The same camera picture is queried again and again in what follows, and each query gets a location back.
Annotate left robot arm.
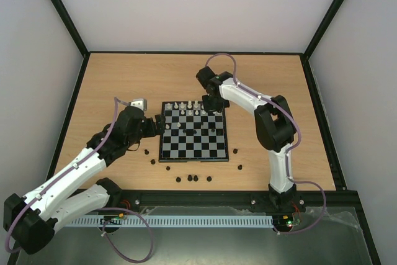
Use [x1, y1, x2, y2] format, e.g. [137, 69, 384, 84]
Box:
[3, 106, 165, 254]

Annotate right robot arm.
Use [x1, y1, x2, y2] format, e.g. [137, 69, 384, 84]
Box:
[196, 66, 297, 210]

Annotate black silver chess board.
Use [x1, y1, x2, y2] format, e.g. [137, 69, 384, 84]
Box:
[159, 101, 229, 163]

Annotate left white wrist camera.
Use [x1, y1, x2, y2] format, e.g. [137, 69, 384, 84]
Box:
[130, 98, 147, 112]

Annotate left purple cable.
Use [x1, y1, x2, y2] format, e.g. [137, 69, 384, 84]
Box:
[6, 96, 154, 262]

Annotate grey slotted cable duct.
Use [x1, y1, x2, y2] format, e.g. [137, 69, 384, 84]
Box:
[68, 213, 274, 228]

